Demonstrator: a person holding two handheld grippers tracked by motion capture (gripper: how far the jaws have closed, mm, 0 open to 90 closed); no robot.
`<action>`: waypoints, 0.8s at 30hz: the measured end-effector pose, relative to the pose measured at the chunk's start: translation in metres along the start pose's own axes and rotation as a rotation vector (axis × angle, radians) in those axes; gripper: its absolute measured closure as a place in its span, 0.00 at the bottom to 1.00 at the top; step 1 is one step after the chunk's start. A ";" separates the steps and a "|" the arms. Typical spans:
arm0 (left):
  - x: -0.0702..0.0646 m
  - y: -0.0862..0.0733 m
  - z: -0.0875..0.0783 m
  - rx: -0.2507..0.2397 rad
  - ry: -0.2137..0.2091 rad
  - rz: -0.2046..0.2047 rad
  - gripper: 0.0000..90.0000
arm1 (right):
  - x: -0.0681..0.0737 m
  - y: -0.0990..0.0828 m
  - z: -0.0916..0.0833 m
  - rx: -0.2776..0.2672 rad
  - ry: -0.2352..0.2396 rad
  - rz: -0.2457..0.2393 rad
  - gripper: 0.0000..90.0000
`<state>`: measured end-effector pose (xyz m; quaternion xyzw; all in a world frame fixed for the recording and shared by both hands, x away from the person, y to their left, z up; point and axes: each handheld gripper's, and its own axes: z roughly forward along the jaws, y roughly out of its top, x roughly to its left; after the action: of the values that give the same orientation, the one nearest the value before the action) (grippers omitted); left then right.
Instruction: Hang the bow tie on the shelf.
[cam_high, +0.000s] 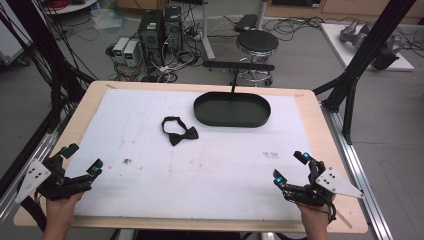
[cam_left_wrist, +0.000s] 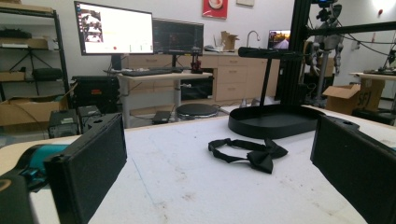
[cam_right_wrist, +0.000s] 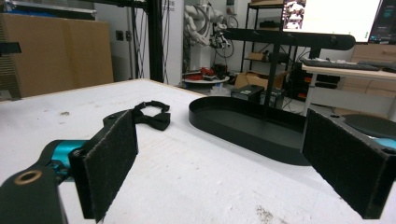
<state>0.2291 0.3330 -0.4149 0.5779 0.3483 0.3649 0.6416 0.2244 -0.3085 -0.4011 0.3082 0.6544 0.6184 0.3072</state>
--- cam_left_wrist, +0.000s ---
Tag round black stool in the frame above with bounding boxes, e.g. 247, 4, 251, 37
175, 103, 219, 121

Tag large bright monitor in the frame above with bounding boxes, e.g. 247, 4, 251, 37
74, 0, 155, 71

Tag small lit screen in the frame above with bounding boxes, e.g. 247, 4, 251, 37
267, 29, 291, 50

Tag printed cardboard box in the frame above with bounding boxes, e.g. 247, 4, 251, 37
358, 77, 386, 113

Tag light wooden desk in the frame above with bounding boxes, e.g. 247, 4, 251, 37
116, 70, 214, 129

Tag wooden cabinet with drawers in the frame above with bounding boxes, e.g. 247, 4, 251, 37
124, 53, 281, 105

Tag red and black device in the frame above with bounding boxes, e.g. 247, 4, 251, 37
190, 52, 205, 75

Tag black keyboard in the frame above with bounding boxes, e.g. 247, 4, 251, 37
120, 66, 185, 77

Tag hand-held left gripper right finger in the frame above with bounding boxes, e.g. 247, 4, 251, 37
310, 114, 396, 224

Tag teal and black device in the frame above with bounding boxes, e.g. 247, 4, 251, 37
0, 143, 70, 224

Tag black metal shelf rack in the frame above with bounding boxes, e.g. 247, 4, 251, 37
0, 6, 71, 104

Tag black box with label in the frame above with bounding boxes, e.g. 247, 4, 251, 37
48, 108, 80, 139

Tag metal faucet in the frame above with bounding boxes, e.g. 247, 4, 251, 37
246, 30, 262, 49

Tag dark monitor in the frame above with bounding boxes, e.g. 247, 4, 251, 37
152, 18, 205, 68

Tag black metal frame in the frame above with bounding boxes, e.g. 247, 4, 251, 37
279, 0, 396, 107

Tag small black box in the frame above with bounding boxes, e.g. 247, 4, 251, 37
78, 105, 103, 126

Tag red wall poster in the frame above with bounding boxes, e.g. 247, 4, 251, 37
202, 0, 229, 21

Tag large open cardboard box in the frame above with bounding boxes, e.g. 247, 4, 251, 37
0, 92, 70, 127

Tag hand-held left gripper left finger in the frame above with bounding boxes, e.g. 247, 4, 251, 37
43, 113, 128, 224

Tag black stand with tray base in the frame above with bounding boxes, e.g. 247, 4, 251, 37
228, 46, 325, 140

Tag black equipment case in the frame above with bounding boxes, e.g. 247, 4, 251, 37
71, 75, 121, 115

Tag grey device on stand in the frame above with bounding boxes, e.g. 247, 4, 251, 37
310, 0, 345, 105

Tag black bow tie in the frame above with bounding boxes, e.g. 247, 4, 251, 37
207, 137, 289, 175

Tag small cardboard box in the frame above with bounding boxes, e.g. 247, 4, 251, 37
220, 30, 240, 52

